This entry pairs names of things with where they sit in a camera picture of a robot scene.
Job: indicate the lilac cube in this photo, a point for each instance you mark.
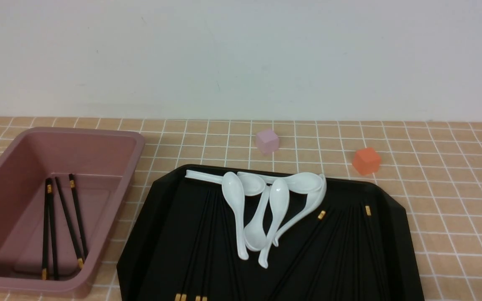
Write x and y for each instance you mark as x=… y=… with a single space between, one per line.
x=267 y=141

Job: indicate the white ceramic spoon upside-down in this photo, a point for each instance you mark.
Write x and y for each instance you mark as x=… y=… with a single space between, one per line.
x=255 y=237

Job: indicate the pink plastic bin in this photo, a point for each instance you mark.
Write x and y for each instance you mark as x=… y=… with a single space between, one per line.
x=103 y=163

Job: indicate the white ceramic spoon centre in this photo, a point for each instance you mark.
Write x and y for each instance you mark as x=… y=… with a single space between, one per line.
x=279 y=203

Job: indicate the white ceramic spoon rear left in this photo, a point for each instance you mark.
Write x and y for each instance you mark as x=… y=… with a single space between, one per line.
x=252 y=185

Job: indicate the orange cube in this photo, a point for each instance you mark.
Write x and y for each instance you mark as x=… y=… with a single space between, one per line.
x=366 y=161

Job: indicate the white ceramic spoon rear right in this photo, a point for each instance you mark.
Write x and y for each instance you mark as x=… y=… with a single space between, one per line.
x=302 y=183

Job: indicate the black chopstick gold band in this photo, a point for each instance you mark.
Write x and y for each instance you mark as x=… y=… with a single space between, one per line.
x=375 y=251
x=299 y=255

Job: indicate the white ceramic spoon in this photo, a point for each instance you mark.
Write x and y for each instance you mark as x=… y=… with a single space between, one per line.
x=252 y=185
x=279 y=203
x=313 y=201
x=302 y=183
x=233 y=193

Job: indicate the black plastic tray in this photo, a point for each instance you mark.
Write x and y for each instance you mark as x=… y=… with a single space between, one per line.
x=338 y=266

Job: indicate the black chopstick in bin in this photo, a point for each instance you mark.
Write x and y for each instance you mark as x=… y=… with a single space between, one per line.
x=73 y=236
x=78 y=213
x=52 y=221

